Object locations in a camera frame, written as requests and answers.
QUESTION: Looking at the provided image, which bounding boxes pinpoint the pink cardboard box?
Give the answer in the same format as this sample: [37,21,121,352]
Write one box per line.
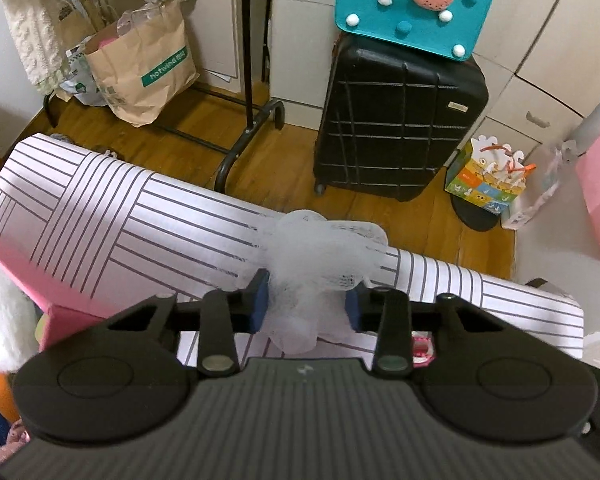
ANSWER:
[0,225,113,353]

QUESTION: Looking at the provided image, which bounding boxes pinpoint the brown paper bag green label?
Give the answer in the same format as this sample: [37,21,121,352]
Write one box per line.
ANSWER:
[82,0,201,128]

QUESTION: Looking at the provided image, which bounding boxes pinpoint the white green plastic bag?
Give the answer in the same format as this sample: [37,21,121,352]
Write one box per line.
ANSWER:
[55,45,111,108]

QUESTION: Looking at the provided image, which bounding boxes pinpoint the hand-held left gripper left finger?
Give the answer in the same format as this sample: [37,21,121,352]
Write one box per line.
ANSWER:
[105,268,271,377]

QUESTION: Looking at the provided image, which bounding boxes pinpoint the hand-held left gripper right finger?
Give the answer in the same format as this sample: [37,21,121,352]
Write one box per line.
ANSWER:
[344,281,506,380]

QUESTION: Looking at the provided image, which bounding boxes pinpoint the teal felt tote bag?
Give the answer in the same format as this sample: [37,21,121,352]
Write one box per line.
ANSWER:
[334,0,497,63]

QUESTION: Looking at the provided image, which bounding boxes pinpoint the clear plastic bag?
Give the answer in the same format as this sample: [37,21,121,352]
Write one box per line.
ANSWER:
[502,139,578,231]

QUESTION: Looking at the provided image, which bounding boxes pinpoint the black hard-shell suitcase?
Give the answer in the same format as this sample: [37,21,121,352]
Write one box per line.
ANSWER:
[312,32,490,203]

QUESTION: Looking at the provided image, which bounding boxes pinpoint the orange makeup sponge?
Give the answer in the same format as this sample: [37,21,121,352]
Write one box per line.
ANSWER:
[0,374,20,423]

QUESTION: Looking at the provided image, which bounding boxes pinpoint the black metal clothes rack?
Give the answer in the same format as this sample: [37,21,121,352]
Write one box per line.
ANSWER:
[44,0,286,195]

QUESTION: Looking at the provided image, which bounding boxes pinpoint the black round stand base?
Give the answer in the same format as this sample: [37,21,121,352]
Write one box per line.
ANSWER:
[451,191,503,232]

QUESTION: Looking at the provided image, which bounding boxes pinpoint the striped white tablecloth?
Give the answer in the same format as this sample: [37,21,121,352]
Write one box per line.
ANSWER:
[0,132,586,368]

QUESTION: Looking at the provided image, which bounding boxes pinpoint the colorful paper gift bag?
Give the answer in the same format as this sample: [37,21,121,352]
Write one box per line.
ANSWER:
[445,135,537,217]

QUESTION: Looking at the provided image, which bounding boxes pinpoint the white brown plush toy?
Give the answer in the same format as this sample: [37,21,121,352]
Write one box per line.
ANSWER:
[0,254,38,373]

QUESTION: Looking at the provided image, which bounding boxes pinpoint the pink floral fabric cloth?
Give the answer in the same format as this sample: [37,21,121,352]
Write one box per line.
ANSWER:
[0,420,31,466]

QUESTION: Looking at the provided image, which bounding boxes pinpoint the white mesh bath pouf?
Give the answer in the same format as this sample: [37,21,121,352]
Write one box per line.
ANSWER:
[240,208,388,357]

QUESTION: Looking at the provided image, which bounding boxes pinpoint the cream wardrobe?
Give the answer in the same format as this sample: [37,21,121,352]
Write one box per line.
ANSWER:
[180,0,600,161]

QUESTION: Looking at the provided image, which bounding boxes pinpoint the plain kraft paper bag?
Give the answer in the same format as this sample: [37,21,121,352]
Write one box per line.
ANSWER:
[52,0,131,48]

